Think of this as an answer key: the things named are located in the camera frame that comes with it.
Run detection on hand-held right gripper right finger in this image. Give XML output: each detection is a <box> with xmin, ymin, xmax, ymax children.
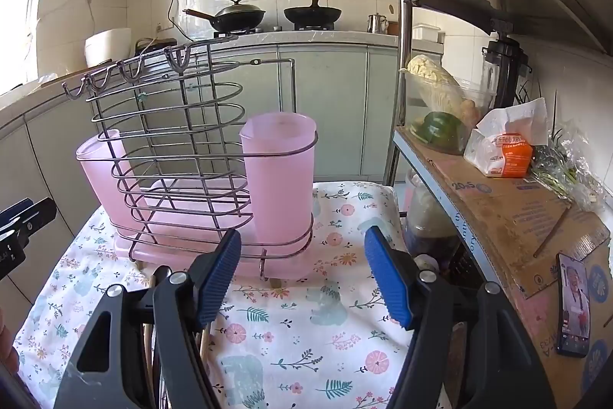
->
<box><xmin>364</xmin><ymin>226</ymin><xmax>559</xmax><ymax>409</ymax></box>

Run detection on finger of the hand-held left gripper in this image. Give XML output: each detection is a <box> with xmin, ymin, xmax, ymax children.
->
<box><xmin>0</xmin><ymin>197</ymin><xmax>58</xmax><ymax>242</ymax></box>

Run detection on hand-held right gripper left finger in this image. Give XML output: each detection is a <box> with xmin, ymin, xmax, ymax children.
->
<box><xmin>52</xmin><ymin>228</ymin><xmax>243</xmax><ymax>409</ymax></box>

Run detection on pink plastic utensil cup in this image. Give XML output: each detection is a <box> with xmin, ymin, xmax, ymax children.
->
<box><xmin>239</xmin><ymin>112</ymin><xmax>318</xmax><ymax>244</ymax></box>
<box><xmin>75</xmin><ymin>128</ymin><xmax>149</xmax><ymax>230</ymax></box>

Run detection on metal wire utensil rack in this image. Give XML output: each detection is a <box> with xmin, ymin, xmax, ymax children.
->
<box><xmin>62</xmin><ymin>36</ymin><xmax>317</xmax><ymax>283</ymax></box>

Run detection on pink plastic drip tray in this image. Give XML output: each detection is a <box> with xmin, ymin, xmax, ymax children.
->
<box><xmin>114</xmin><ymin>179</ymin><xmax>312</xmax><ymax>280</ymax></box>

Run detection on large glass jar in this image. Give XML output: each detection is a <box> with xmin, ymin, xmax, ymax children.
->
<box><xmin>405</xmin><ymin>169</ymin><xmax>463</xmax><ymax>261</ymax></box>

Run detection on floral printed cloth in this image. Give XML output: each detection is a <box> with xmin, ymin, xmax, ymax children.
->
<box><xmin>14</xmin><ymin>181</ymin><xmax>451</xmax><ymax>409</ymax></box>

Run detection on crumpled clear plastic bag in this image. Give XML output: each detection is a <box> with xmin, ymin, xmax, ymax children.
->
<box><xmin>19</xmin><ymin>72</ymin><xmax>61</xmax><ymax>96</ymax></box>

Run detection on brown cardboard sheet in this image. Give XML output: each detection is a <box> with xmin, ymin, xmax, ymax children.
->
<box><xmin>395</xmin><ymin>126</ymin><xmax>613</xmax><ymax>409</ymax></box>

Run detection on green bell pepper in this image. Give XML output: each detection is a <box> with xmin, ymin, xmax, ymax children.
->
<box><xmin>411</xmin><ymin>111</ymin><xmax>467</xmax><ymax>148</ymax></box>

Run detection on brown chopstick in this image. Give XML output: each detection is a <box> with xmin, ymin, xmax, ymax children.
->
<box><xmin>533</xmin><ymin>207</ymin><xmax>572</xmax><ymax>258</ymax></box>

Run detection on white orange tissue pack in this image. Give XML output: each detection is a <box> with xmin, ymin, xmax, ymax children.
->
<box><xmin>464</xmin><ymin>97</ymin><xmax>549</xmax><ymax>179</ymax></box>

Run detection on white rice cooker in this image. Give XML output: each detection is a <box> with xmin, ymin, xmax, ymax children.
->
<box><xmin>85</xmin><ymin>28</ymin><xmax>133</xmax><ymax>69</ymax></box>

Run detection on black smartphone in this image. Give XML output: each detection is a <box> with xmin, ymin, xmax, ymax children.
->
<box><xmin>556</xmin><ymin>252</ymin><xmax>591</xmax><ymax>359</ymax></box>

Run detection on green lower kitchen cabinets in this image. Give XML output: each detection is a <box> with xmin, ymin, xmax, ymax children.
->
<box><xmin>0</xmin><ymin>40</ymin><xmax>408</xmax><ymax>256</ymax></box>

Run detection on clear plastic container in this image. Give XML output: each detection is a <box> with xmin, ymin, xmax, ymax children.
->
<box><xmin>401</xmin><ymin>69</ymin><xmax>496</xmax><ymax>156</ymax></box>

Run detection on bagged green onions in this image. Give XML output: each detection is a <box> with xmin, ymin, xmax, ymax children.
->
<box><xmin>527</xmin><ymin>78</ymin><xmax>604</xmax><ymax>213</ymax></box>

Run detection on kitchen window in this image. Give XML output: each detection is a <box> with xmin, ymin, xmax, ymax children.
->
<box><xmin>0</xmin><ymin>0</ymin><xmax>63</xmax><ymax>98</ymax></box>

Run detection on napa cabbage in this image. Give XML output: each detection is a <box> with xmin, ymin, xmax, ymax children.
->
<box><xmin>406</xmin><ymin>54</ymin><xmax>467</xmax><ymax>113</ymax></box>

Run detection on metal shelving unit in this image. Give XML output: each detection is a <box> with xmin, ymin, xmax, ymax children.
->
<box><xmin>383</xmin><ymin>0</ymin><xmax>613</xmax><ymax>276</ymax></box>

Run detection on black blender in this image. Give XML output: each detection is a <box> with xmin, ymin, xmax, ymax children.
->
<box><xmin>481</xmin><ymin>30</ymin><xmax>533</xmax><ymax>110</ymax></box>

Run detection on white lidded container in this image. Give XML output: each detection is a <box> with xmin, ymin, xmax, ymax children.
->
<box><xmin>411</xmin><ymin>23</ymin><xmax>445</xmax><ymax>43</ymax></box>

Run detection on gas stove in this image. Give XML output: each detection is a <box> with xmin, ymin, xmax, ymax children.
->
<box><xmin>211</xmin><ymin>23</ymin><xmax>336</xmax><ymax>38</ymax></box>

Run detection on black wok with lid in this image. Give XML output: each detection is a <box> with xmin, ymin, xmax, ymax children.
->
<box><xmin>183</xmin><ymin>0</ymin><xmax>267</xmax><ymax>33</ymax></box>

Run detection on black power cable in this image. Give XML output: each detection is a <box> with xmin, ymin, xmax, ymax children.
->
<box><xmin>167</xmin><ymin>0</ymin><xmax>192</xmax><ymax>41</ymax></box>

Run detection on black wok wooden handle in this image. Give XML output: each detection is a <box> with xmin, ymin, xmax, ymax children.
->
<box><xmin>284</xmin><ymin>0</ymin><xmax>343</xmax><ymax>27</ymax></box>

